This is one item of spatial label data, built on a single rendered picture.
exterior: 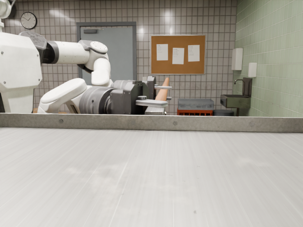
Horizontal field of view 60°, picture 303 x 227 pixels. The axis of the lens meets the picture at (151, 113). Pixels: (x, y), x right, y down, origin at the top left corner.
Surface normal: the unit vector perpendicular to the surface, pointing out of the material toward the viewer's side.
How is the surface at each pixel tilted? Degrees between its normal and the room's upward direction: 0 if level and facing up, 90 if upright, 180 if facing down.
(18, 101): 91
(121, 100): 90
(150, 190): 0
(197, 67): 90
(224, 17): 90
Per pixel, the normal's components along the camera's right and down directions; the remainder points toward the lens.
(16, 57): 0.99, 0.04
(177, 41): -0.07, 0.17
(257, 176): 0.00, -0.99
